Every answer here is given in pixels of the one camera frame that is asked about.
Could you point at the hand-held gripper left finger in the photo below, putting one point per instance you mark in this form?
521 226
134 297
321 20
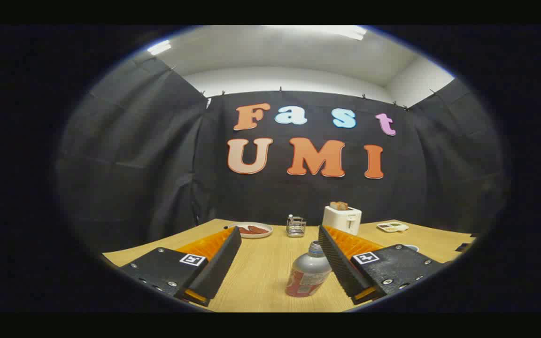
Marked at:
219 267

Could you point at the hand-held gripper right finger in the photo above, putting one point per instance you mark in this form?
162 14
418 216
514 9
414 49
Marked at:
338 267

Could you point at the silver juice bottle red label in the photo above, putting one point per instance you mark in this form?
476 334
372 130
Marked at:
309 272

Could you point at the wooden table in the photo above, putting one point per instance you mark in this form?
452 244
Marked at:
261 272

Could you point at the white round plate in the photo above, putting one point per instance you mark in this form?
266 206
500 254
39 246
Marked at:
251 235

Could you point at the brown meat piece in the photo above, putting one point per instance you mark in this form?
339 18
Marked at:
260 229
246 230

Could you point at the white toaster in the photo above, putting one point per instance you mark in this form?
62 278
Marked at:
341 219

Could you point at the toast slice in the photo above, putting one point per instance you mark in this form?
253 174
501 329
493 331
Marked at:
339 205

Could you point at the white divided snack tray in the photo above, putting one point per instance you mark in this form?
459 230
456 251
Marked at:
392 227

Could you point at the black table clamp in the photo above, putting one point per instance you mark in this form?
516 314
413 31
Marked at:
463 247

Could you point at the black backdrop cloth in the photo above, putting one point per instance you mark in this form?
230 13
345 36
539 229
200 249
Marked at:
158 155

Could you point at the ceiling light panel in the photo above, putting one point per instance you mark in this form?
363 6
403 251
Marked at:
159 47

